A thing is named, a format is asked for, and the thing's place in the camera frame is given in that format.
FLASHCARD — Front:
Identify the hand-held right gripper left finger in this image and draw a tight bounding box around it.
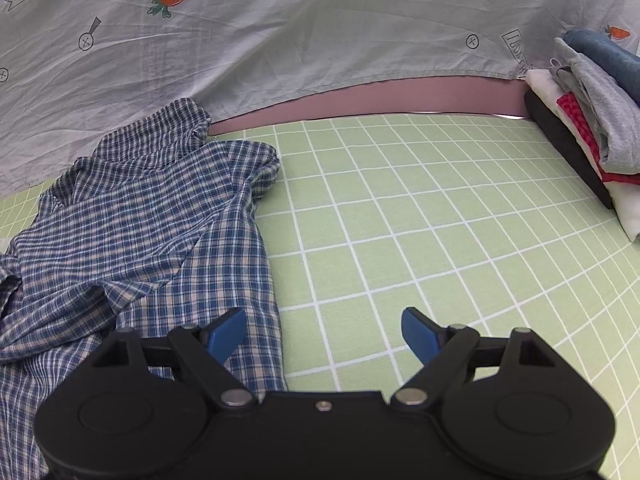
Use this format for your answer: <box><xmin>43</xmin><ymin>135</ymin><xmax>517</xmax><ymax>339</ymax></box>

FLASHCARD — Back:
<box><xmin>90</xmin><ymin>307</ymin><xmax>255</xmax><ymax>409</ymax></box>

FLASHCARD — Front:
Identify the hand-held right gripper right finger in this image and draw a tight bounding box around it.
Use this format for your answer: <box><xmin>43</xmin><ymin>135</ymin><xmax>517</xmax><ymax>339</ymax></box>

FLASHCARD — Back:
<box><xmin>390</xmin><ymin>307</ymin><xmax>554</xmax><ymax>408</ymax></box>

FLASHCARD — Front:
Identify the blue plaid shirt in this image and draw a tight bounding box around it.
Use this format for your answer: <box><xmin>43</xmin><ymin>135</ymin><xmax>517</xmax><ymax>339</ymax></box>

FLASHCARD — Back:
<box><xmin>0</xmin><ymin>97</ymin><xmax>291</xmax><ymax>480</ymax></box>

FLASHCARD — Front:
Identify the green checked mat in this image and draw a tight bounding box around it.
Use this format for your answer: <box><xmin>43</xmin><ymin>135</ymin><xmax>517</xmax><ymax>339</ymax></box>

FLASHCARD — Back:
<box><xmin>0</xmin><ymin>112</ymin><xmax>640</xmax><ymax>480</ymax></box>

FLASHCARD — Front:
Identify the pink board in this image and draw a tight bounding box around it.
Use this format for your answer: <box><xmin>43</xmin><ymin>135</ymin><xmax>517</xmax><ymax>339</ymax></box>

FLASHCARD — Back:
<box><xmin>207</xmin><ymin>76</ymin><xmax>534</xmax><ymax>137</ymax></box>

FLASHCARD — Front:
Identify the black folded garment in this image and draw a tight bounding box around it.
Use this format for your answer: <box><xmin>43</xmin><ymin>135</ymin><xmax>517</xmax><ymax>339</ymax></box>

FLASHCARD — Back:
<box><xmin>524</xmin><ymin>91</ymin><xmax>615</xmax><ymax>210</ymax></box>

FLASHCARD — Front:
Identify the white folded garment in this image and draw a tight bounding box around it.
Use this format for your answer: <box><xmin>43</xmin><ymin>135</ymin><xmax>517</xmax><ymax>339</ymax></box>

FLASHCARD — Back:
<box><xmin>525</xmin><ymin>69</ymin><xmax>640</xmax><ymax>244</ymax></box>

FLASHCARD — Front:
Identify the red folded garment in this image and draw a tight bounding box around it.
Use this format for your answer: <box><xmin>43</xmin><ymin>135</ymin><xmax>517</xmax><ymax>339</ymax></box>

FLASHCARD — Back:
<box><xmin>556</xmin><ymin>91</ymin><xmax>640</xmax><ymax>185</ymax></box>

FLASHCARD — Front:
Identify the grey folded sweatshirt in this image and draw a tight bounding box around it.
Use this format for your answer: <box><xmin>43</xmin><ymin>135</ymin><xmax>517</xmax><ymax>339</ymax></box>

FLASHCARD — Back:
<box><xmin>547</xmin><ymin>37</ymin><xmax>640</xmax><ymax>174</ymax></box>

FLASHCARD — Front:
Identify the white printed sheet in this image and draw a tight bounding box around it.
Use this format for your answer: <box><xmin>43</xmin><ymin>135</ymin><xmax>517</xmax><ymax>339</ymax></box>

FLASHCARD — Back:
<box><xmin>0</xmin><ymin>0</ymin><xmax>640</xmax><ymax>196</ymax></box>

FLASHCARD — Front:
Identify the blue folded garment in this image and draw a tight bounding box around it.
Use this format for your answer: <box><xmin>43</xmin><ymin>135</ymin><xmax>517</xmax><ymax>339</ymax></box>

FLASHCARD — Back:
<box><xmin>565</xmin><ymin>29</ymin><xmax>640</xmax><ymax>111</ymax></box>

